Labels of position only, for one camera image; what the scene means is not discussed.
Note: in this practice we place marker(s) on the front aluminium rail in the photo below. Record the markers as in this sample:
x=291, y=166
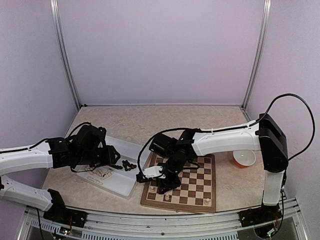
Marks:
x=102, y=225

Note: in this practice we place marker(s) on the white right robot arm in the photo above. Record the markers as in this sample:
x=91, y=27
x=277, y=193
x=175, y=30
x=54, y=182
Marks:
x=262, y=135

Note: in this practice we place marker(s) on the pile of white chess pieces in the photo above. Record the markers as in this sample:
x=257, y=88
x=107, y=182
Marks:
x=98, y=176

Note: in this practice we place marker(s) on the pile of dark chess pieces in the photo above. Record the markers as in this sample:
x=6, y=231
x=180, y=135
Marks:
x=126, y=165

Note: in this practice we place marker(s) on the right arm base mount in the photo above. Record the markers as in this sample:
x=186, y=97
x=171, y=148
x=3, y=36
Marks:
x=259, y=215

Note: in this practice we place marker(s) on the aluminium frame post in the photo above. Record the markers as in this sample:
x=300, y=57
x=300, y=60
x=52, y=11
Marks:
x=54, y=5
x=258, y=54

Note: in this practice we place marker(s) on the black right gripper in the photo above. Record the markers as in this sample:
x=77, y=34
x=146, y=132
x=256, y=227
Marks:
x=170, y=184

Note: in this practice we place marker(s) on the right aluminium frame post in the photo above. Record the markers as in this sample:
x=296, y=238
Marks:
x=258, y=54

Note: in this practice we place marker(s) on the orange white bowl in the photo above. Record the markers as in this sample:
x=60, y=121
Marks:
x=244, y=158

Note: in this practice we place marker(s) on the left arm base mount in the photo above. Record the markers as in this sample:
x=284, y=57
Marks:
x=66, y=216

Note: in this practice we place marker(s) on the left aluminium frame post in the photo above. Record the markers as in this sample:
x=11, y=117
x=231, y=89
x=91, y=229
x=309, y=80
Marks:
x=54, y=5

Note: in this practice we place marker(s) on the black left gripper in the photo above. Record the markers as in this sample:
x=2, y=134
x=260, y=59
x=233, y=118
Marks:
x=107, y=159

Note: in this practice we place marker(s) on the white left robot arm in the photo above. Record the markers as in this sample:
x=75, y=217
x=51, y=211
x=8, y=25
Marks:
x=51, y=153

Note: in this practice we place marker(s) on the white plastic divided tray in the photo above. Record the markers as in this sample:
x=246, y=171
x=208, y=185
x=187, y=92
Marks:
x=122, y=183

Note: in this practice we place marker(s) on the wooden chess board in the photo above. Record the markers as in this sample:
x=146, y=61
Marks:
x=196, y=185

